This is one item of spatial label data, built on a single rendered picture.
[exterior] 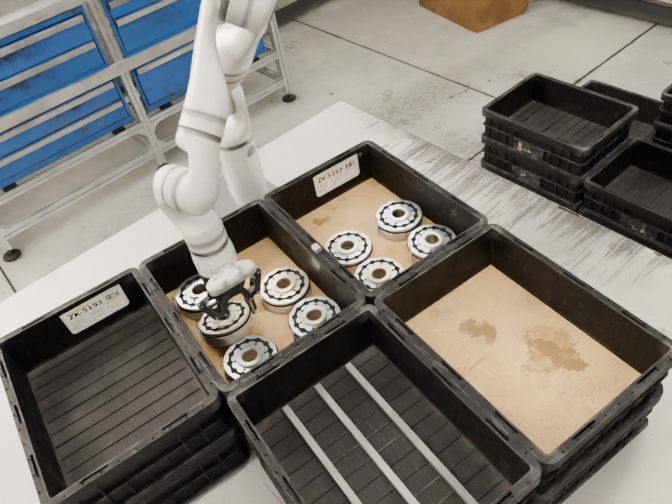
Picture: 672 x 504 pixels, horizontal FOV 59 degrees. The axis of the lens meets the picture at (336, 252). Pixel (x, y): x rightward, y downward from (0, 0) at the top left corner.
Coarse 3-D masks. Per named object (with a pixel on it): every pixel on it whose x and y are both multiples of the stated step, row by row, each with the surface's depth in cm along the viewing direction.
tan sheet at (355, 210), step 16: (352, 192) 143; (368, 192) 142; (384, 192) 142; (320, 208) 141; (336, 208) 140; (352, 208) 139; (368, 208) 138; (304, 224) 138; (320, 224) 137; (336, 224) 136; (352, 224) 135; (368, 224) 135; (320, 240) 133; (384, 240) 130; (384, 256) 127; (400, 256) 126
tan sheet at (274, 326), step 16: (240, 256) 133; (256, 256) 133; (272, 256) 132; (256, 304) 123; (192, 320) 122; (256, 320) 120; (272, 320) 119; (288, 320) 118; (272, 336) 116; (288, 336) 116; (208, 352) 116; (224, 352) 115
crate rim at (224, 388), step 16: (240, 208) 129; (272, 208) 128; (288, 224) 123; (304, 240) 119; (160, 256) 123; (320, 256) 115; (144, 272) 120; (336, 272) 112; (160, 288) 116; (352, 288) 108; (352, 304) 106; (176, 320) 109; (336, 320) 104; (192, 336) 106; (304, 336) 102; (288, 352) 100; (208, 368) 101; (256, 368) 99; (224, 384) 98; (240, 384) 97
